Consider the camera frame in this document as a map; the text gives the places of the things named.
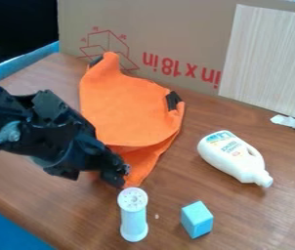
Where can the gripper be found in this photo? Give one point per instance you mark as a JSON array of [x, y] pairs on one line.
[[63, 136]]

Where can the orange cloth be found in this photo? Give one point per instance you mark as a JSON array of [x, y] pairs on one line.
[[128, 110]]

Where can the white toy shaker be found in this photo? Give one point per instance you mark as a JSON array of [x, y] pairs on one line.
[[132, 215]]

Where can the blue block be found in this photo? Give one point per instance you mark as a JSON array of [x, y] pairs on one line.
[[196, 219]]

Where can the white bottle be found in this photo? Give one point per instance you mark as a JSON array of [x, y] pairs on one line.
[[235, 158]]

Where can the cardboard box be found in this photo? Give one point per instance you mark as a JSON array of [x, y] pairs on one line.
[[154, 39]]

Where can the light wooden board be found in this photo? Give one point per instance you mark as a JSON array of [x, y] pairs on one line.
[[269, 58]]

